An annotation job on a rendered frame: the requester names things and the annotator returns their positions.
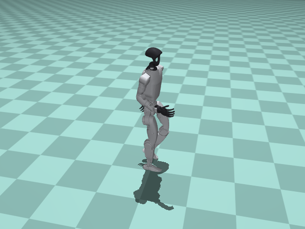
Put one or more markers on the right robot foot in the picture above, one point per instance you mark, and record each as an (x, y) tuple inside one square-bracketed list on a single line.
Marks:
[(152, 168)]

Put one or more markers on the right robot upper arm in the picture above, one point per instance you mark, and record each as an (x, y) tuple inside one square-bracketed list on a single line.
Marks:
[(143, 81)]

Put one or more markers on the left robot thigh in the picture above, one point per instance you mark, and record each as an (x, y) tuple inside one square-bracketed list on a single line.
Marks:
[(163, 130)]

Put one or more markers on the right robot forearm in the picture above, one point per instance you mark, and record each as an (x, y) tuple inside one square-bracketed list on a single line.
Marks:
[(146, 103)]

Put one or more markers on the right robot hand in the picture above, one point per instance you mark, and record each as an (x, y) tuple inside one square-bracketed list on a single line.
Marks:
[(165, 111)]

